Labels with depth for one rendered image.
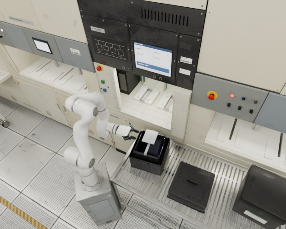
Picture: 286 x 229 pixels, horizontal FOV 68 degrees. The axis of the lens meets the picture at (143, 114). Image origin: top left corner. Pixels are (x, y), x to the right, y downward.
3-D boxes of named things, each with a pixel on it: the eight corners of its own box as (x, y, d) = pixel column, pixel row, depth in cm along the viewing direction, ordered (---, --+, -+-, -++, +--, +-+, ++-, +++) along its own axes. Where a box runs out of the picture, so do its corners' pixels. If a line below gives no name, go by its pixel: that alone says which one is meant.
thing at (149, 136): (144, 143, 199) (142, 121, 175) (165, 149, 193) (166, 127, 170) (134, 166, 184) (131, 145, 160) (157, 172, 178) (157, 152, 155)
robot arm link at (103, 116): (98, 120, 148) (107, 142, 172) (108, 103, 157) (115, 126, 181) (87, 117, 150) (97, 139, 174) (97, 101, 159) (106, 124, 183)
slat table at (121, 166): (120, 209, 234) (109, 179, 177) (145, 165, 268) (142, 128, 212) (244, 279, 189) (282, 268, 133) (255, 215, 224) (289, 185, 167)
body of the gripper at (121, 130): (120, 127, 180) (132, 131, 177) (114, 136, 174) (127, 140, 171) (118, 121, 175) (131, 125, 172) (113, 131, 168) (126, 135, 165)
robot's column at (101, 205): (96, 227, 223) (76, 201, 167) (92, 201, 241) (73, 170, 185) (122, 219, 228) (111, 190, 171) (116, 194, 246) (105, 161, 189)
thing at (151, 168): (141, 141, 201) (140, 130, 188) (169, 149, 194) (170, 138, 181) (130, 166, 184) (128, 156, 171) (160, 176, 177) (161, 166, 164)
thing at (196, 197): (166, 196, 165) (167, 190, 156) (179, 165, 183) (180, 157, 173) (204, 214, 156) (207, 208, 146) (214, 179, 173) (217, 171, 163)
